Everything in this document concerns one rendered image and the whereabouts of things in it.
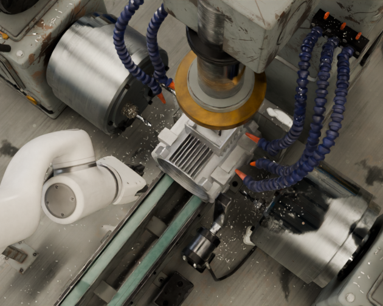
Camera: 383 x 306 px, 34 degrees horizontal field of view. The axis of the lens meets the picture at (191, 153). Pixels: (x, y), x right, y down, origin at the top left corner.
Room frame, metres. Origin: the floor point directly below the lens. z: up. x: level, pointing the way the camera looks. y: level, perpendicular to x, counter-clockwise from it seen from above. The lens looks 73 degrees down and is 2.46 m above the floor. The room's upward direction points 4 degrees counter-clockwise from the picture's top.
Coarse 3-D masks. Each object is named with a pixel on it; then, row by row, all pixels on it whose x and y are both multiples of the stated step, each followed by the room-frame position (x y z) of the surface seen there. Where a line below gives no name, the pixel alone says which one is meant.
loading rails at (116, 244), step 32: (160, 192) 0.37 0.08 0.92; (128, 224) 0.30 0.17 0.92; (160, 224) 0.31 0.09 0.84; (192, 224) 0.29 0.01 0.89; (96, 256) 0.22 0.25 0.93; (160, 256) 0.21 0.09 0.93; (64, 288) 0.16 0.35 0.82; (96, 288) 0.15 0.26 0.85; (128, 288) 0.14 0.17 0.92; (160, 288) 0.14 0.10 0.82
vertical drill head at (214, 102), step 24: (216, 24) 0.44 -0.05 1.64; (216, 48) 0.44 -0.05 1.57; (192, 72) 0.50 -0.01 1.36; (216, 72) 0.44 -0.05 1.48; (240, 72) 0.45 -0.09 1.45; (264, 72) 0.50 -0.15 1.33; (192, 96) 0.45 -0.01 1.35; (216, 96) 0.44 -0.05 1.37; (240, 96) 0.44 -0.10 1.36; (264, 96) 0.46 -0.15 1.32; (192, 120) 0.42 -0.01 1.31; (216, 120) 0.41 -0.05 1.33; (240, 120) 0.40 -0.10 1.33
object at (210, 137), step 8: (192, 128) 0.46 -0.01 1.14; (200, 128) 0.47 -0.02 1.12; (240, 128) 0.47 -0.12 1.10; (200, 136) 0.44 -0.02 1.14; (208, 136) 0.45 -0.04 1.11; (216, 136) 0.45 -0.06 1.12; (224, 136) 0.45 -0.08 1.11; (232, 136) 0.44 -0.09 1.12; (208, 144) 0.43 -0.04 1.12; (216, 144) 0.42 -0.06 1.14; (224, 144) 0.42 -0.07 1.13; (216, 152) 0.41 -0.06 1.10
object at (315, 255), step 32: (288, 192) 0.30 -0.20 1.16; (320, 192) 0.29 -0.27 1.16; (352, 192) 0.29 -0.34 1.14; (256, 224) 0.25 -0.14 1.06; (288, 224) 0.23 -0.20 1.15; (320, 224) 0.22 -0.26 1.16; (352, 224) 0.22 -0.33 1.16; (288, 256) 0.17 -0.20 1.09; (320, 256) 0.16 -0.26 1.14; (352, 256) 0.16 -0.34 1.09
